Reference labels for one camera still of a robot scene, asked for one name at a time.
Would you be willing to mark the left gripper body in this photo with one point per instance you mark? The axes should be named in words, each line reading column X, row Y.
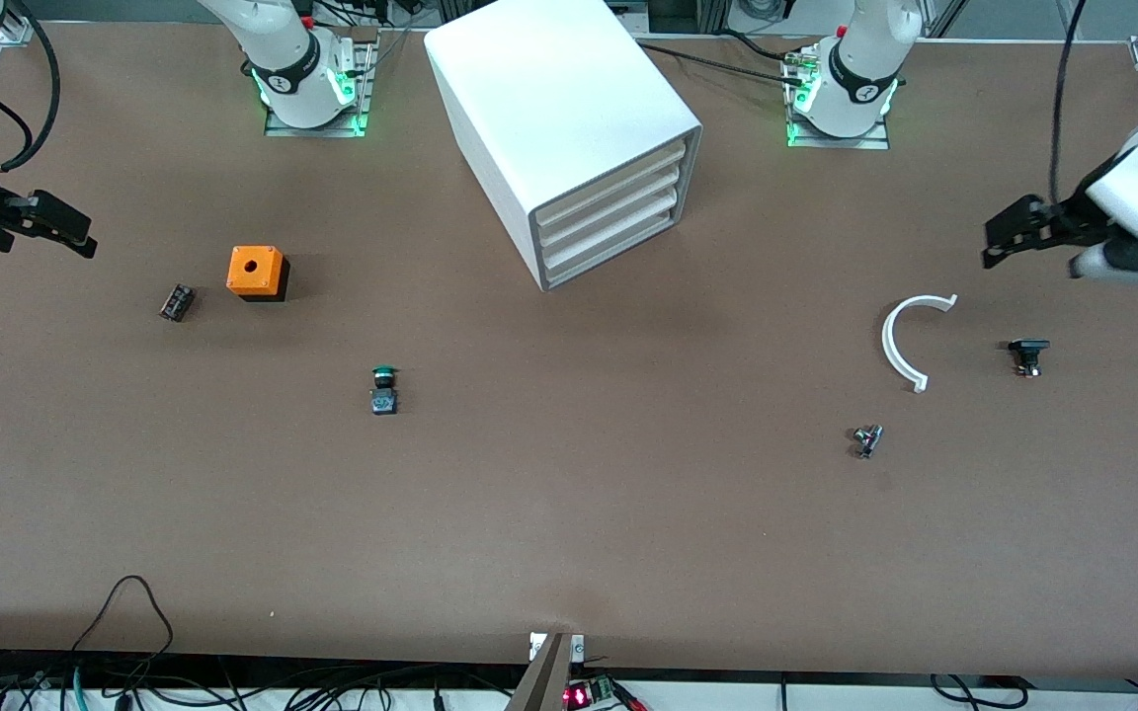
column 1069, row 219

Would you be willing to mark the green push button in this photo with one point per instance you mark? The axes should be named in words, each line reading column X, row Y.
column 383, row 390

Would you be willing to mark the white drawer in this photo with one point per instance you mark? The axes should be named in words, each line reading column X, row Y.
column 611, row 210
column 614, row 234
column 609, row 188

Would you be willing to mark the white drawer cabinet shell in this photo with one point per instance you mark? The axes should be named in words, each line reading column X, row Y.
column 539, row 89

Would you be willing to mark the small black clamp part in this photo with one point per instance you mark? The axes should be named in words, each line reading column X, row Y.
column 1027, row 354

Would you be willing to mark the small black terminal block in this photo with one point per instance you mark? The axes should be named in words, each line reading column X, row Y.
column 177, row 302

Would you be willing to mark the white curved plastic arc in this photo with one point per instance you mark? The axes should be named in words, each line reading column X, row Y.
column 890, row 341

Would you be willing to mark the orange box with hole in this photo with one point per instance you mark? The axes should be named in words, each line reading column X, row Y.
column 255, row 269

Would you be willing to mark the small metal contact piece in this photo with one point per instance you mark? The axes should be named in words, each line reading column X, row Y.
column 866, row 440

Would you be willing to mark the circuit board with red light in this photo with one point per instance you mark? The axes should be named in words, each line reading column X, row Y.
column 589, row 694

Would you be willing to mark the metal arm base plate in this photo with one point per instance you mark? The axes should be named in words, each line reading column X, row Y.
column 880, row 138
column 364, row 69

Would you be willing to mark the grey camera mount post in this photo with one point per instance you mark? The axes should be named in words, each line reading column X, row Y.
column 541, row 681

